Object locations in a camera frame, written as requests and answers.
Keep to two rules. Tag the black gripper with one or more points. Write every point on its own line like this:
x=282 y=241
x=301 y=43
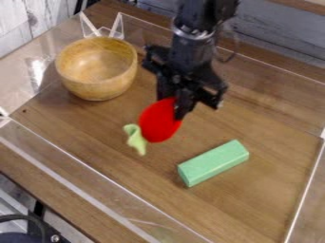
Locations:
x=191 y=87

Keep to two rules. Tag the red plush strawberry toy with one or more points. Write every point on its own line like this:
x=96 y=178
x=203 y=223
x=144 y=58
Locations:
x=155 y=127

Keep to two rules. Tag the wooden bowl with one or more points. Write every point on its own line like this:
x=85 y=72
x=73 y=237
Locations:
x=97 y=67

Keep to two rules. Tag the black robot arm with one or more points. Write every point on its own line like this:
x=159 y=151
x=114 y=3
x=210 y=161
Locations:
x=183 y=65

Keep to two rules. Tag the black metal bracket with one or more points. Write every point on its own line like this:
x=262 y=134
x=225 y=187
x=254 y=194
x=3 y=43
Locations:
x=43 y=229

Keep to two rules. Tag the green rectangular block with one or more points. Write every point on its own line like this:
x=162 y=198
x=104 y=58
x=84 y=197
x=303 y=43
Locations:
x=213 y=162

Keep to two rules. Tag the clear acrylic tray barrier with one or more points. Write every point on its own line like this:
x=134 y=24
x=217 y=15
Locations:
x=150 y=157

